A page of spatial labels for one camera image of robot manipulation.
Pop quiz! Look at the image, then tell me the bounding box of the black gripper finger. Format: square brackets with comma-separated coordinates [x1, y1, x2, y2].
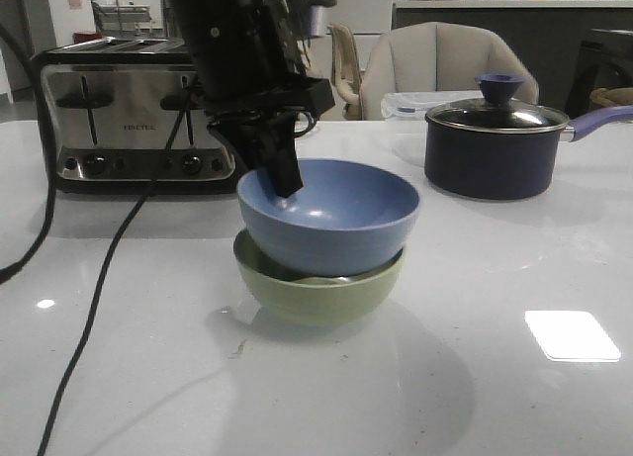
[258, 124, 303, 198]

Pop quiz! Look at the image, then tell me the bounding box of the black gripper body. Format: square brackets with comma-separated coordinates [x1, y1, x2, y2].
[200, 77, 334, 169]

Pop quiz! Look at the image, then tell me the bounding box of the blue plastic bowl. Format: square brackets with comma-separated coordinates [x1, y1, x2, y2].
[237, 158, 421, 277]

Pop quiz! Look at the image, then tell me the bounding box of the green plastic bowl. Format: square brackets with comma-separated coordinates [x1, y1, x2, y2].
[232, 229, 405, 327]

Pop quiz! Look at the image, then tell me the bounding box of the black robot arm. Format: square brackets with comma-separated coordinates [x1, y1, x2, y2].
[168, 0, 334, 198]

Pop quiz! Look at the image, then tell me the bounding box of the cream plastic chair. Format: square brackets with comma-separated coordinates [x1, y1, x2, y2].
[328, 23, 363, 121]

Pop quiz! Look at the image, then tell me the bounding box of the black and steel toaster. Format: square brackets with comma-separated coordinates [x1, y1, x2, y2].
[33, 37, 242, 195]

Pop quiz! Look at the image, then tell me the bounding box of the clear plastic food container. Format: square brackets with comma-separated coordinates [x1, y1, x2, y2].
[381, 90, 482, 166]

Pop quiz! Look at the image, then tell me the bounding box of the white cabinet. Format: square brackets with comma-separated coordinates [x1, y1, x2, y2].
[309, 0, 394, 121]

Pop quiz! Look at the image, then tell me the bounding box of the beige armchair right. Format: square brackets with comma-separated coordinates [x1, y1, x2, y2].
[359, 22, 539, 121]

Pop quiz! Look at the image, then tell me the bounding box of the dark blue saucepan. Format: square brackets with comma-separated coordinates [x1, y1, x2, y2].
[424, 106, 632, 201]

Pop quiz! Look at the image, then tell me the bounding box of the glass pot lid blue knob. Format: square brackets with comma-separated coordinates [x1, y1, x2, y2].
[425, 73, 569, 134]

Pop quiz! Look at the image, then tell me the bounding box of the black toaster power cord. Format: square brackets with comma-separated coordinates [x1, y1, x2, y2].
[291, 110, 317, 139]

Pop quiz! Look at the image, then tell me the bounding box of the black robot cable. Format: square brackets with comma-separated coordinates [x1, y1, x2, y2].
[0, 23, 199, 456]

